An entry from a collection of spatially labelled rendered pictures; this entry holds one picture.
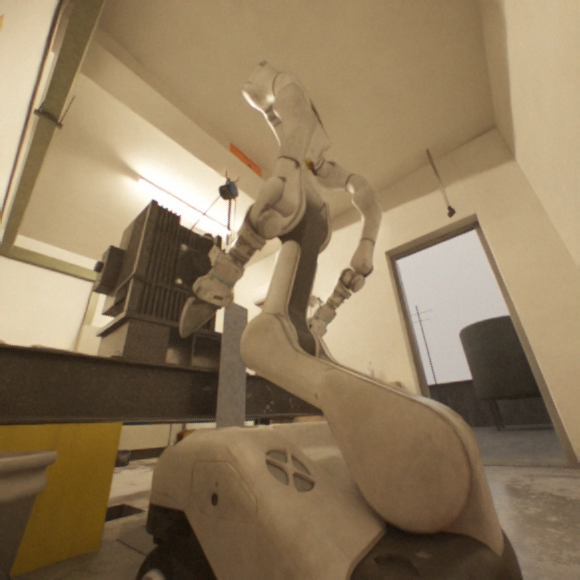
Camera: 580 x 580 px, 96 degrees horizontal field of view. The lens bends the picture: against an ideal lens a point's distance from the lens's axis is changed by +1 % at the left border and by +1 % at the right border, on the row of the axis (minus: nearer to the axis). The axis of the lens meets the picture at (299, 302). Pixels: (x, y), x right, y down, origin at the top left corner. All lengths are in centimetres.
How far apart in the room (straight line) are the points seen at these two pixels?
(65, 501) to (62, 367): 47
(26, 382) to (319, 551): 119
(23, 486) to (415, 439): 52
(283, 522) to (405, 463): 20
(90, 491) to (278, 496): 99
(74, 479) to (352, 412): 106
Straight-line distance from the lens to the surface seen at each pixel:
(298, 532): 44
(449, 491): 50
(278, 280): 79
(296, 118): 78
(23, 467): 49
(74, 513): 137
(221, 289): 69
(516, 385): 669
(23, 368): 140
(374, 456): 52
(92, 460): 135
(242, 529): 48
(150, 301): 159
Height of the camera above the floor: 37
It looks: 24 degrees up
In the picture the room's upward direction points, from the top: 4 degrees counter-clockwise
